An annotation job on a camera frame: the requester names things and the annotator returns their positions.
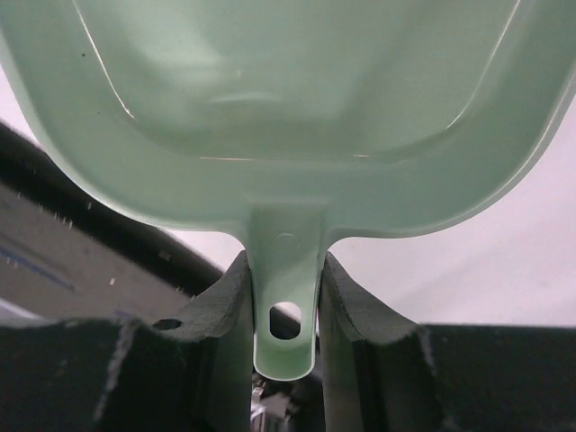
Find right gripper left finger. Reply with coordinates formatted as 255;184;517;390
1;254;252;431

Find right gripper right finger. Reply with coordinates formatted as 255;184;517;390
319;256;575;431

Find green dustpan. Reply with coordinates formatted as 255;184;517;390
1;1;575;381

